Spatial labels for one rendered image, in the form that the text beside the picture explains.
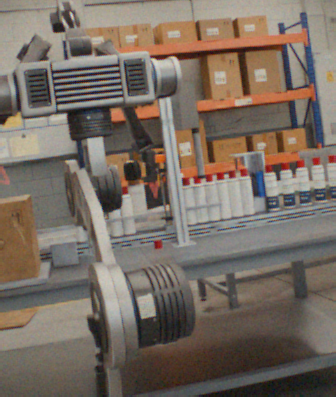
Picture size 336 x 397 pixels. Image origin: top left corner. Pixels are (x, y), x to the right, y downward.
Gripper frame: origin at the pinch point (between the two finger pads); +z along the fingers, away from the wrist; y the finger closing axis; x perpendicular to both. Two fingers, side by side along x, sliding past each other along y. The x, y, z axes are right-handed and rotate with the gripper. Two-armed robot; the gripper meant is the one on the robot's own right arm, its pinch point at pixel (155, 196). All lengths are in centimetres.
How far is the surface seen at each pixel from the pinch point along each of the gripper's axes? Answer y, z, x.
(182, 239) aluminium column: -5.3, 16.8, 21.7
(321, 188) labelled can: -72, 7, 9
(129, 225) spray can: 13.7, 9.7, 8.3
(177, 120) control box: -9.5, -30.3, 23.2
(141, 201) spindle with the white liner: 4.3, 3.1, -18.3
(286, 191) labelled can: -56, 6, 8
